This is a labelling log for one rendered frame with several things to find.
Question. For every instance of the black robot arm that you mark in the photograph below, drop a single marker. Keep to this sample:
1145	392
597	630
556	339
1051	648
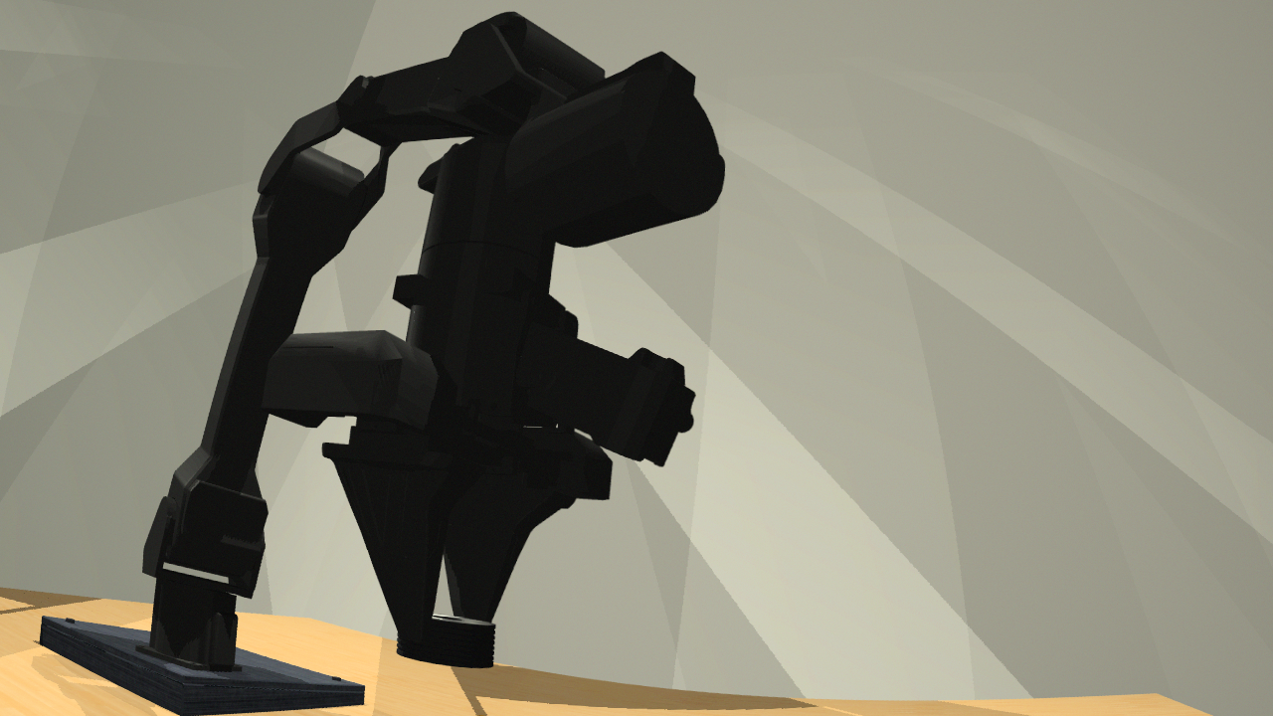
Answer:
559	154

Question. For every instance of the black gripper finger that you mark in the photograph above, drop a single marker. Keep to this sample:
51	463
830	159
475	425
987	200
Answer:
402	499
488	528

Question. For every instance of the black wheel with grey hub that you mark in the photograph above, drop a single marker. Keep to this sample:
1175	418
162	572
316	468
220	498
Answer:
453	641

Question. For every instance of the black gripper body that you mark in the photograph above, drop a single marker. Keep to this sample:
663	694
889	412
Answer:
424	393

